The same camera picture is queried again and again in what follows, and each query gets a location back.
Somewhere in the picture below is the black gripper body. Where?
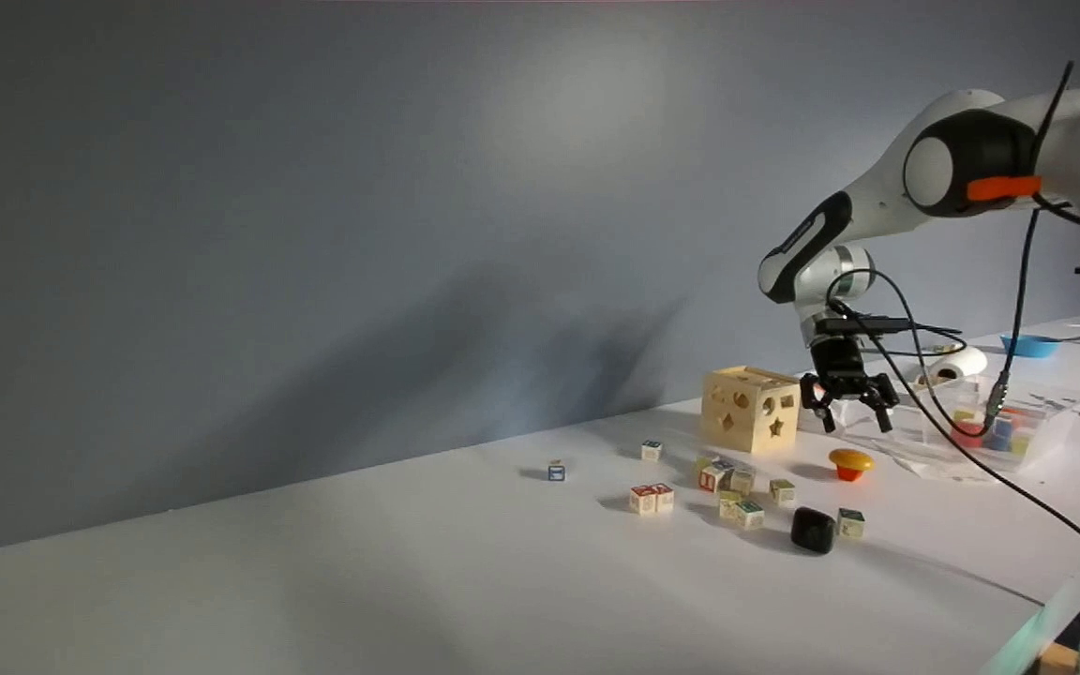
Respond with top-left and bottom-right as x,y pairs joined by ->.
798,310 -> 903,412

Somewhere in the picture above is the clear plastic container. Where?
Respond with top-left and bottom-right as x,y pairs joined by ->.
938,381 -> 1078,471

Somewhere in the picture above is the small block with red print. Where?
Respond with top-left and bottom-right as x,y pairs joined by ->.
622,481 -> 678,521

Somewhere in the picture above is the black block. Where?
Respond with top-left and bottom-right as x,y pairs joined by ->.
787,501 -> 840,560

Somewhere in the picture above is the small wooden piece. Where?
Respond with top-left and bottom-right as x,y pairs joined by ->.
1039,639 -> 1080,675

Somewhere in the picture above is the white roll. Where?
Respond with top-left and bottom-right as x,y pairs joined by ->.
924,346 -> 995,389

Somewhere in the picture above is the black cable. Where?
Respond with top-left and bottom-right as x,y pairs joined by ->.
823,57 -> 1080,581

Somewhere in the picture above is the wooden shape sorter cube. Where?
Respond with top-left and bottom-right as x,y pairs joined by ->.
700,360 -> 807,462

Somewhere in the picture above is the blue bowl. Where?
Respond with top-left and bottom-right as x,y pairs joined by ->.
1000,330 -> 1064,362

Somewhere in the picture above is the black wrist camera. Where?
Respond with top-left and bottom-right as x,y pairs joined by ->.
813,310 -> 964,346

